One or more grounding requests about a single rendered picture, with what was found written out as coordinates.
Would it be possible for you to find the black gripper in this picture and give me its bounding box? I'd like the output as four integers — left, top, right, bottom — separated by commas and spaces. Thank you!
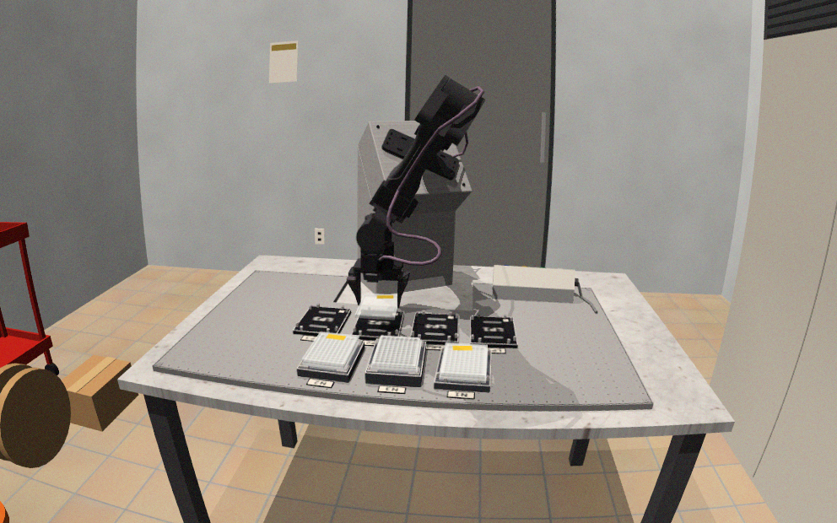
347, 258, 410, 308

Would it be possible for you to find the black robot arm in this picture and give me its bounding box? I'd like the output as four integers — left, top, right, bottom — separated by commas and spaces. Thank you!
356, 75, 485, 283

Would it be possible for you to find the grey control panel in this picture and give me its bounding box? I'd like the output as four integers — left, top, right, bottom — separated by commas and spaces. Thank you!
492, 265, 598, 314

